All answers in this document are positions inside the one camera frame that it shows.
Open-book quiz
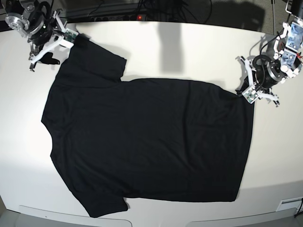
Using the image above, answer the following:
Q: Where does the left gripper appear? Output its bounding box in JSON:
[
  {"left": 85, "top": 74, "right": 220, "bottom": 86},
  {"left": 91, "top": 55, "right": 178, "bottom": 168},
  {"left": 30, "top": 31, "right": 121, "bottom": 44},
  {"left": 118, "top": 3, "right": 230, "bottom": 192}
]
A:
[{"left": 236, "top": 54, "right": 280, "bottom": 106}]

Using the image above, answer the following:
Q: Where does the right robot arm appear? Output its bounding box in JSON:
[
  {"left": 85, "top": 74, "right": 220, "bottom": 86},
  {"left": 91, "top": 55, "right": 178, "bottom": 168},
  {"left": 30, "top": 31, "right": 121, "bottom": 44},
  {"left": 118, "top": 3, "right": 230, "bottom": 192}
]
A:
[{"left": 1, "top": 0, "right": 78, "bottom": 71}]

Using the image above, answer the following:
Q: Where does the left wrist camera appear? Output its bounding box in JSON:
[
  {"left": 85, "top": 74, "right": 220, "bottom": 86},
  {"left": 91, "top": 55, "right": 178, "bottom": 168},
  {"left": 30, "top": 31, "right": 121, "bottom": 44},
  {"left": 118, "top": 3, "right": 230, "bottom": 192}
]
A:
[{"left": 242, "top": 90, "right": 258, "bottom": 104}]

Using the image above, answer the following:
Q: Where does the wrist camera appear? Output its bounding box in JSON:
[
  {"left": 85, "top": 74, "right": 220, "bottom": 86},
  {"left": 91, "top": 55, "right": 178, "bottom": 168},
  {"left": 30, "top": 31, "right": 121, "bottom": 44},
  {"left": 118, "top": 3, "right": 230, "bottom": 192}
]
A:
[
  {"left": 64, "top": 28, "right": 79, "bottom": 43},
  {"left": 242, "top": 90, "right": 258, "bottom": 104}
]

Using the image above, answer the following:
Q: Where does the black printed T-shirt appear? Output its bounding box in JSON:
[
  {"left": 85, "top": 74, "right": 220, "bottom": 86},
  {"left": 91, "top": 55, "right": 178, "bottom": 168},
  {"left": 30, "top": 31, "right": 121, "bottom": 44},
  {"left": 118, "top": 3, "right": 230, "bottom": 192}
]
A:
[{"left": 41, "top": 36, "right": 254, "bottom": 218}]

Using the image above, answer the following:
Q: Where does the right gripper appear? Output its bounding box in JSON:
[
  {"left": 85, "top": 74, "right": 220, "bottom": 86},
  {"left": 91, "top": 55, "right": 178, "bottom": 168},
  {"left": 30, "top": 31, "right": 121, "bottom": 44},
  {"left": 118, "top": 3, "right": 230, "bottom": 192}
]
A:
[{"left": 28, "top": 9, "right": 71, "bottom": 64}]

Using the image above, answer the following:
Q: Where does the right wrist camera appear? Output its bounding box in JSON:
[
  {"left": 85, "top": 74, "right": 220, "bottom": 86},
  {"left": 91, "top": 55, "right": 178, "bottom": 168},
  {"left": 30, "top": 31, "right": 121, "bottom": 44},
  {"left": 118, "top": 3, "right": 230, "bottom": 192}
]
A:
[{"left": 64, "top": 28, "right": 79, "bottom": 43}]

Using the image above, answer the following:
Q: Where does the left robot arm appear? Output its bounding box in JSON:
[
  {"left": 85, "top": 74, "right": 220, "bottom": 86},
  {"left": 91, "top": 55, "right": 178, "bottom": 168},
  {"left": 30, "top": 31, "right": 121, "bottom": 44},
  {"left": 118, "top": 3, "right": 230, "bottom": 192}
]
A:
[{"left": 236, "top": 0, "right": 303, "bottom": 107}]

